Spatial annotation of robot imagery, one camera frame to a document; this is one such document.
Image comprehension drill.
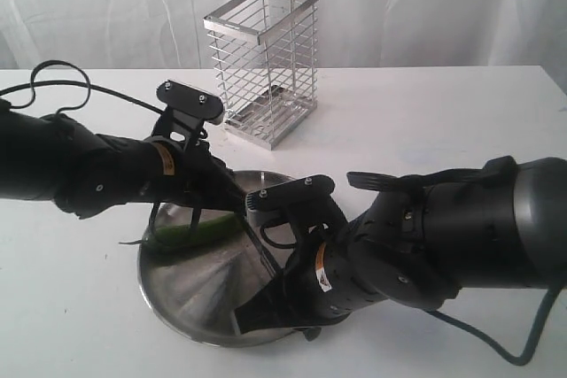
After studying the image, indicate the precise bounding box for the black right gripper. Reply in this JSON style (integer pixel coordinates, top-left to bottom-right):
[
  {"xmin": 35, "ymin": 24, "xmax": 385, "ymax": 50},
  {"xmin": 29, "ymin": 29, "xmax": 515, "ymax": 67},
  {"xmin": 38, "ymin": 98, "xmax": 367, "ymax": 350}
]
[{"xmin": 234, "ymin": 220, "xmax": 381, "ymax": 334}]

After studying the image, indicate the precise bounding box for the white backdrop curtain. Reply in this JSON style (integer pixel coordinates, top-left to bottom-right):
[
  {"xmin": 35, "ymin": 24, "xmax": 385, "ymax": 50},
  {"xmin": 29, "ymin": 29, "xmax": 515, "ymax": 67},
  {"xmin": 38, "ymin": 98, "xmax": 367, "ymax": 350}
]
[{"xmin": 1, "ymin": 0, "xmax": 566, "ymax": 87}]

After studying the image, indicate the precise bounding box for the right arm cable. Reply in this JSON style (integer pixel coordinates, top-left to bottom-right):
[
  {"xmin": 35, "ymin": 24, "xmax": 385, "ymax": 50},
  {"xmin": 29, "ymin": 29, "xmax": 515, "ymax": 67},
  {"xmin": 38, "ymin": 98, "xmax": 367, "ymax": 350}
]
[{"xmin": 424, "ymin": 284, "xmax": 563, "ymax": 368}]

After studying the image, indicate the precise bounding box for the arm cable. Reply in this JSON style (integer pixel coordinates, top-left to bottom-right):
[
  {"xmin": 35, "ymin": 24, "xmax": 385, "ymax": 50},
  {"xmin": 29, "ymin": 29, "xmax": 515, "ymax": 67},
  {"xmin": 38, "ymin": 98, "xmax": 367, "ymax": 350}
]
[
  {"xmin": 424, "ymin": 284, "xmax": 563, "ymax": 368},
  {"xmin": 0, "ymin": 59, "xmax": 165, "ymax": 116}
]

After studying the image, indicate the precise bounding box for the green cucumber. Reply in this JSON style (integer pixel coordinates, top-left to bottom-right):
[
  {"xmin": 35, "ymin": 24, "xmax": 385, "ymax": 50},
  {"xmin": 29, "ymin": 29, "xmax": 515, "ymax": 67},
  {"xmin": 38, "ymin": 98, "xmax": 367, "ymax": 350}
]
[{"xmin": 120, "ymin": 213, "xmax": 243, "ymax": 254}]

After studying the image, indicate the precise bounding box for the black knife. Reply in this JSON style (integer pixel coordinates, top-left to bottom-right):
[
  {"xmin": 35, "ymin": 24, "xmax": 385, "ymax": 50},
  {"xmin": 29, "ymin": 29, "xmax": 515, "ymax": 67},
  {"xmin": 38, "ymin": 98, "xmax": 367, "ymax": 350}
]
[{"xmin": 236, "ymin": 208, "xmax": 282, "ymax": 278}]

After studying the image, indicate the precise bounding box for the round steel plate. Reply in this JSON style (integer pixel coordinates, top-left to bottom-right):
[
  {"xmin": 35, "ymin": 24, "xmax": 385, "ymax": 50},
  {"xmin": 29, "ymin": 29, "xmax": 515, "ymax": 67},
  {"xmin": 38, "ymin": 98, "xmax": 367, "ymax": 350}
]
[{"xmin": 138, "ymin": 170, "xmax": 324, "ymax": 347}]

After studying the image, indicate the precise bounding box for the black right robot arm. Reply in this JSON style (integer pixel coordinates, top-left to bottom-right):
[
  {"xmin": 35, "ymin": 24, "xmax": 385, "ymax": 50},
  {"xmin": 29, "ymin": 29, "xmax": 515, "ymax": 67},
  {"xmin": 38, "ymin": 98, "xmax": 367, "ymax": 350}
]
[{"xmin": 233, "ymin": 156, "xmax": 566, "ymax": 334}]

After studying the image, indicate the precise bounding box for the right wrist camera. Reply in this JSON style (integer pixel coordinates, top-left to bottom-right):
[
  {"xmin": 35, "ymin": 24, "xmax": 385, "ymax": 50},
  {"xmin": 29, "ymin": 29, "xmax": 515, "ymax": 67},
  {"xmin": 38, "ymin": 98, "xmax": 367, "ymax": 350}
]
[{"xmin": 245, "ymin": 174, "xmax": 347, "ymax": 252}]

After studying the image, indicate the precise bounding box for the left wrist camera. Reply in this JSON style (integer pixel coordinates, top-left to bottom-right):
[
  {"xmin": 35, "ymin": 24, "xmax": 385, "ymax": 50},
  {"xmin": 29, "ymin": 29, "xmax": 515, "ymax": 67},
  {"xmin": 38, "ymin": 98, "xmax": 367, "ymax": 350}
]
[{"xmin": 151, "ymin": 80, "xmax": 225, "ymax": 149}]

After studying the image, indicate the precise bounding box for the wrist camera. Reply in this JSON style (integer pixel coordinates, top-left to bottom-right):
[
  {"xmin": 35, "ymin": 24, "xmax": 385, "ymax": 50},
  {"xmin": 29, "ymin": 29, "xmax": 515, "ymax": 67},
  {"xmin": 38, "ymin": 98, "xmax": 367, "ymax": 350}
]
[
  {"xmin": 151, "ymin": 80, "xmax": 225, "ymax": 149},
  {"xmin": 245, "ymin": 174, "xmax": 347, "ymax": 252}
]

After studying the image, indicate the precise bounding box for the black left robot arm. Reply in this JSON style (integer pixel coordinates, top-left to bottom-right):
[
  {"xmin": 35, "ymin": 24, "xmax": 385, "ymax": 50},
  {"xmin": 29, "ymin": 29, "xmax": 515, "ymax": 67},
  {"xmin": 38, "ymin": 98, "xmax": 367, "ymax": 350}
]
[{"xmin": 1, "ymin": 100, "xmax": 245, "ymax": 219}]

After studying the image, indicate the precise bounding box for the wire metal utensil rack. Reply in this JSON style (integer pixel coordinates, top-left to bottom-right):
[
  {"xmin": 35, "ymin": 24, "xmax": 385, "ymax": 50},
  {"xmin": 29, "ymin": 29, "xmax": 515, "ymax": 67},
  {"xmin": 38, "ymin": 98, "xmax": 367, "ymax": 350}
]
[{"xmin": 203, "ymin": 0, "xmax": 319, "ymax": 150}]

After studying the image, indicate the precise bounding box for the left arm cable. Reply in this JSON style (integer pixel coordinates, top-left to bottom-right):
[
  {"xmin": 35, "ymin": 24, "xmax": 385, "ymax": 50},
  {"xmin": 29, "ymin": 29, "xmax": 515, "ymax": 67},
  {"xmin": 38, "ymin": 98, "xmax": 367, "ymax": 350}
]
[{"xmin": 0, "ymin": 59, "xmax": 165, "ymax": 116}]

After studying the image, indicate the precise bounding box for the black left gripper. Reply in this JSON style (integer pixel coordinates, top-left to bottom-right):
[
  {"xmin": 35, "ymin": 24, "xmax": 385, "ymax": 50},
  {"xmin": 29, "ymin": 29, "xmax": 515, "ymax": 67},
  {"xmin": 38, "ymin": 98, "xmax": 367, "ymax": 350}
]
[{"xmin": 145, "ymin": 138, "xmax": 245, "ymax": 215}]

